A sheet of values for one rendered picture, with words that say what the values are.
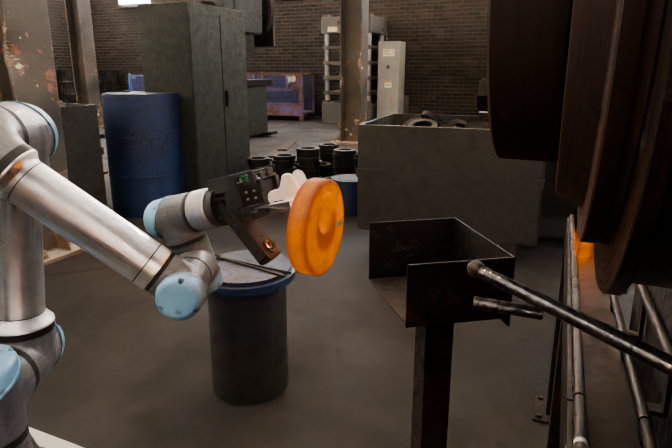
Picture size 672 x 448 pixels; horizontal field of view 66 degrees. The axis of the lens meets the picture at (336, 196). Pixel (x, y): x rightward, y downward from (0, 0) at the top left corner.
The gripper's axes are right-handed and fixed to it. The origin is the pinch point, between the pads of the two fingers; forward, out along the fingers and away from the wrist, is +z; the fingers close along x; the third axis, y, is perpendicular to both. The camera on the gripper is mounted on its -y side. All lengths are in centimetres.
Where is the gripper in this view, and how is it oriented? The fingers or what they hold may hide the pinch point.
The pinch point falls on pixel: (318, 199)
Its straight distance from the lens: 83.6
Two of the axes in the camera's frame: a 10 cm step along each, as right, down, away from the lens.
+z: 8.8, -1.7, -4.4
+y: -2.4, -9.7, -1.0
